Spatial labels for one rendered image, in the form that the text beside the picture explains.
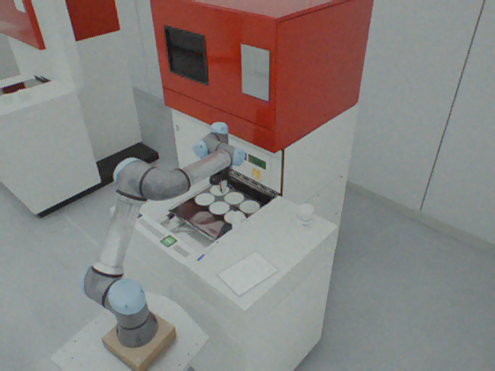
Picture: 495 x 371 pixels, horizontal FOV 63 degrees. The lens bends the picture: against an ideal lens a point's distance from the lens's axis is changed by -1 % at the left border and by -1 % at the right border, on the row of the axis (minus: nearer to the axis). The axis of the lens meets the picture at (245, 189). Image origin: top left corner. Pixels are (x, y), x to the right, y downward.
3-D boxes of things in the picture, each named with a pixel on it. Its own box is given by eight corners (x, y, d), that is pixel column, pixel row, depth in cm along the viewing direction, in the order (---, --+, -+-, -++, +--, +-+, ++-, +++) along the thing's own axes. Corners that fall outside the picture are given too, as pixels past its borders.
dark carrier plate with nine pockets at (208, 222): (219, 180, 225) (219, 179, 224) (267, 207, 206) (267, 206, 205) (171, 210, 205) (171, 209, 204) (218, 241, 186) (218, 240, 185)
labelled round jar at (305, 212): (302, 217, 188) (304, 200, 182) (315, 223, 184) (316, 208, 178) (293, 224, 184) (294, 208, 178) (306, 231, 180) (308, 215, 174)
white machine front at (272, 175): (181, 160, 257) (173, 102, 233) (281, 215, 212) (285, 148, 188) (177, 162, 255) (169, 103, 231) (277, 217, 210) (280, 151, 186)
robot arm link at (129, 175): (99, 314, 139) (148, 164, 135) (72, 294, 145) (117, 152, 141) (124, 307, 150) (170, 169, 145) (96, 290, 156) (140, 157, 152)
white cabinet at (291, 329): (209, 267, 293) (199, 174, 245) (319, 347, 240) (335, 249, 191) (135, 321, 256) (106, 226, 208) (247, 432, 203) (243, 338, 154)
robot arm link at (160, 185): (166, 185, 128) (247, 142, 166) (140, 174, 133) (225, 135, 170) (166, 215, 134) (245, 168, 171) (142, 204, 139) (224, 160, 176)
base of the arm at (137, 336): (142, 353, 143) (138, 338, 137) (109, 338, 148) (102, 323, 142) (165, 320, 154) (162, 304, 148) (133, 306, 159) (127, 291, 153)
